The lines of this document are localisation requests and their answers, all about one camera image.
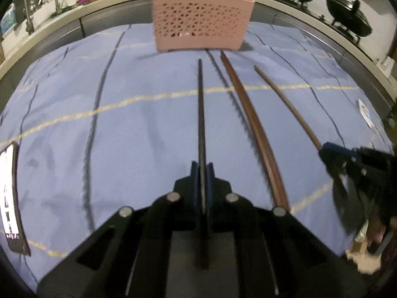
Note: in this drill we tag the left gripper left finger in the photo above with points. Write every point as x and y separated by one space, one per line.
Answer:
128 256

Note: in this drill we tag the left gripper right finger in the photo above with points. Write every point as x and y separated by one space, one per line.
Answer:
256 252

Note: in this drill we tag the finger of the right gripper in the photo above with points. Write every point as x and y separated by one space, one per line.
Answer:
334 152
345 197

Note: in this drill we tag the dark blue chopstick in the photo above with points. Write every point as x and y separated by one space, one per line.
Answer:
291 107

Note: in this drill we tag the black chopstick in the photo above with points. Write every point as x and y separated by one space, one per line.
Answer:
203 242

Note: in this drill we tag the dark red chopstick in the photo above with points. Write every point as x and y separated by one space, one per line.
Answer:
266 155

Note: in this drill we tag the chrome kitchen faucet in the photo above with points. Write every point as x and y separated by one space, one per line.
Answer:
24 16

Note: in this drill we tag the person's right hand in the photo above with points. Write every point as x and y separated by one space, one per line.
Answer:
374 247

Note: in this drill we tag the smartphone with lit screen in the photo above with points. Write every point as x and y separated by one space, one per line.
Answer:
10 212

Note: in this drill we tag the blue checked table cloth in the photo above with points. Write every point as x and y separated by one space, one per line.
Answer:
109 121

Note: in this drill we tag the black lidded wok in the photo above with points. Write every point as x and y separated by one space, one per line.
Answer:
349 15

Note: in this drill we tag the pink perforated utensil basket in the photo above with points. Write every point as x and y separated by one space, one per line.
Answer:
200 24

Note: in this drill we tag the blue detergent jug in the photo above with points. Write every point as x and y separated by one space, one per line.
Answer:
8 21

